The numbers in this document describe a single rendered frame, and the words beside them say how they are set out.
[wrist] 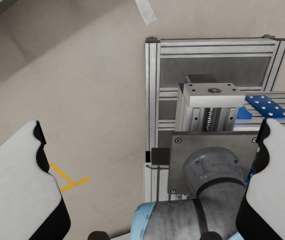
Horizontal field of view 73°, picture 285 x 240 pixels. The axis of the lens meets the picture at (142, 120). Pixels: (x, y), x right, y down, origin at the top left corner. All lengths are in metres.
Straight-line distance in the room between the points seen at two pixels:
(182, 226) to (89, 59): 1.31
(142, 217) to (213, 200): 0.15
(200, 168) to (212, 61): 0.92
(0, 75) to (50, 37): 0.53
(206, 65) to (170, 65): 0.23
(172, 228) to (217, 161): 0.19
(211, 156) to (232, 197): 0.11
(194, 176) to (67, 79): 1.32
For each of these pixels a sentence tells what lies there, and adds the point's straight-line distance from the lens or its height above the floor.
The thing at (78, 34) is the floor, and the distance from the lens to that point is 1.51.
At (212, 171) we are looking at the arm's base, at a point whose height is 1.11.
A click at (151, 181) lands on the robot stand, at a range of 0.72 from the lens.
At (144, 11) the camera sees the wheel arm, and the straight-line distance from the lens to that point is 0.57.
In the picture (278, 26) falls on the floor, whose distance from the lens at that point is 1.68.
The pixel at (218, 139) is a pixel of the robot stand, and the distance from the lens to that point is 0.52.
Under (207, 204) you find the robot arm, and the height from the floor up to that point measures 1.19.
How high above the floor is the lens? 1.43
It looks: 59 degrees down
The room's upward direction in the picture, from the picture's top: 178 degrees counter-clockwise
